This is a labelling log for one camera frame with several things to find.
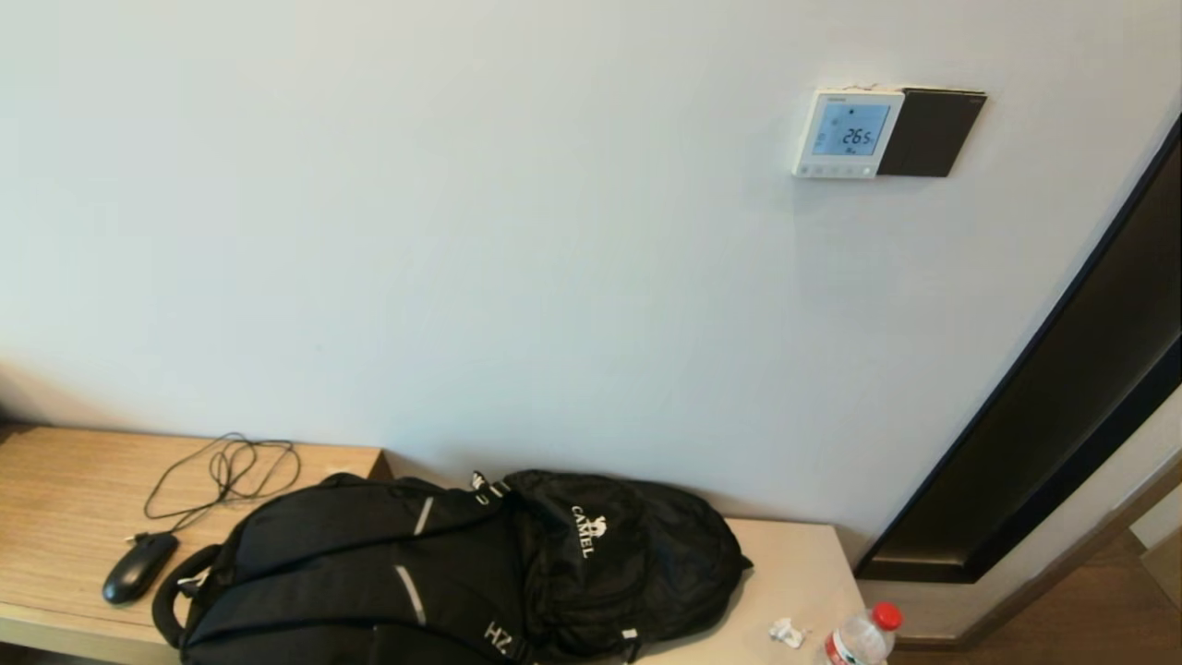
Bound black backpack with grey stripes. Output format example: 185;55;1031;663
152;473;532;665

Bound light wooden desk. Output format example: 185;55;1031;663
0;423;393;665

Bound clear bottle with red cap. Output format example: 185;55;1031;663
817;601;904;665

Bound dark brown door frame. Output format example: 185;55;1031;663
854;111;1182;585

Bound black computer mouse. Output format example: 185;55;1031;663
102;531;180;606

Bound black Camel logo backpack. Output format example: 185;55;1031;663
471;469;754;661

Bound black mouse cable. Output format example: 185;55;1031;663
127;432;303;544

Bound white wall thermostat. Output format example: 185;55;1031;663
791;88;906;180

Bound black wall switch panel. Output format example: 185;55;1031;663
877;88;988;178

